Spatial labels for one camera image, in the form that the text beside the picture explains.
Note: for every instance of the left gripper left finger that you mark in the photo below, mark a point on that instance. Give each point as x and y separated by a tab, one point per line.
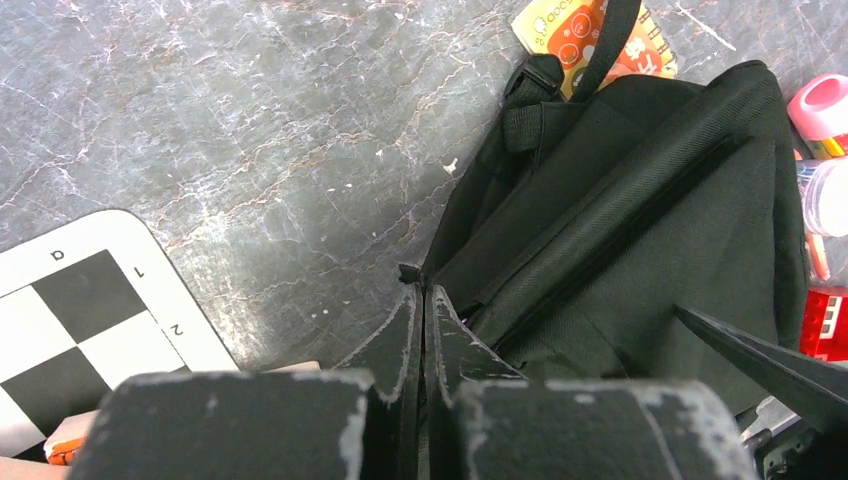
393	357

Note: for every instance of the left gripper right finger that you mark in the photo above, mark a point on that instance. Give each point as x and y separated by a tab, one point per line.
461	368

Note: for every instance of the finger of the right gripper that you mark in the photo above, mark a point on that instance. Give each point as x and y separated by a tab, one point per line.
813	389

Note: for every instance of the black student backpack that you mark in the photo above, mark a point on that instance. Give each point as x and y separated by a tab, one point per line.
583	222

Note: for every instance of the red window toy brick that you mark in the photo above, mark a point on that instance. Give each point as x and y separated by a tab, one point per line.
824	326

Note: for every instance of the clear round glitter jar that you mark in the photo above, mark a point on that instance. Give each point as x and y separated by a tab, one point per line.
823	189

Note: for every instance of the pink capped marker tube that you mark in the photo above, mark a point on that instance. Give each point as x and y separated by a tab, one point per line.
819	113

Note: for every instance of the black white chessboard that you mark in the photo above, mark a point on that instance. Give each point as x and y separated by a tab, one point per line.
83	308

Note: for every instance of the orange treehouse book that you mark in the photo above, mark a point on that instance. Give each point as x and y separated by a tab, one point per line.
63	452

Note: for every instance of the small orange spiral notebook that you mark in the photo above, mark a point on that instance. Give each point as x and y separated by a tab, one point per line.
570	30

